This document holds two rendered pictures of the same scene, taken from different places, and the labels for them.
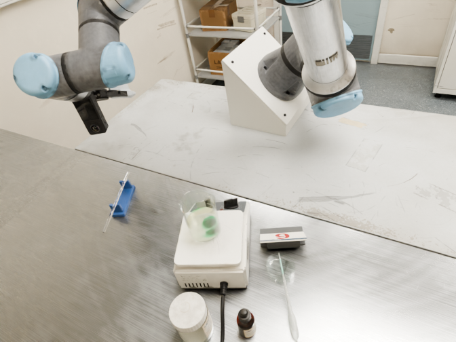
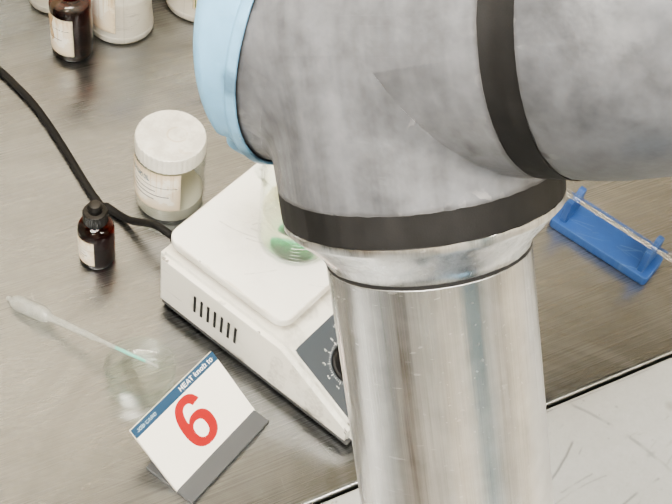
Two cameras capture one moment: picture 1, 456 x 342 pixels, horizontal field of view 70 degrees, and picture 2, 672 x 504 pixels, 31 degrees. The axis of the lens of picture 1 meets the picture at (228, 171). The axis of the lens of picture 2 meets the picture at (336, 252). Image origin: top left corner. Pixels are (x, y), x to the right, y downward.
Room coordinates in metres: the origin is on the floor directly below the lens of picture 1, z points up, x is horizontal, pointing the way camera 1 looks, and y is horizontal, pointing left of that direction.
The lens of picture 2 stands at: (0.61, -0.49, 1.73)
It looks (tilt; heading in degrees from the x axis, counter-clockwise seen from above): 52 degrees down; 110
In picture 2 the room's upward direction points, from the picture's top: 11 degrees clockwise
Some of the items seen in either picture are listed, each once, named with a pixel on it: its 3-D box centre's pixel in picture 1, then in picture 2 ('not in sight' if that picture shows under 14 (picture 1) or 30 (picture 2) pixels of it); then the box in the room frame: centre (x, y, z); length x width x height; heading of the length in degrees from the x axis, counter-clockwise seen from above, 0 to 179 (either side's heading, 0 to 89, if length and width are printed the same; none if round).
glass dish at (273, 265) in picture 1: (280, 267); (140, 372); (0.32, -0.07, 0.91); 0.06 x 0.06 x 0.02
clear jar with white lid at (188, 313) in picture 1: (192, 319); (170, 167); (0.24, 0.10, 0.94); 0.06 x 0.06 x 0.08
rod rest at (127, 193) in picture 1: (121, 197); (609, 232); (0.59, 0.27, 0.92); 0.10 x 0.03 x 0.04; 170
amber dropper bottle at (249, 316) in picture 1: (245, 320); (96, 230); (0.23, 0.02, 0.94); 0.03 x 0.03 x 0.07
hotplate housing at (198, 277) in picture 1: (215, 239); (295, 290); (0.39, 0.05, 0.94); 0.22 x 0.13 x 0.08; 169
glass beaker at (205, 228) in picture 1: (203, 218); (296, 204); (0.38, 0.06, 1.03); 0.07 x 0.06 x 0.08; 41
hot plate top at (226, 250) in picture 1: (210, 237); (275, 238); (0.37, 0.05, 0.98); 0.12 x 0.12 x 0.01; 79
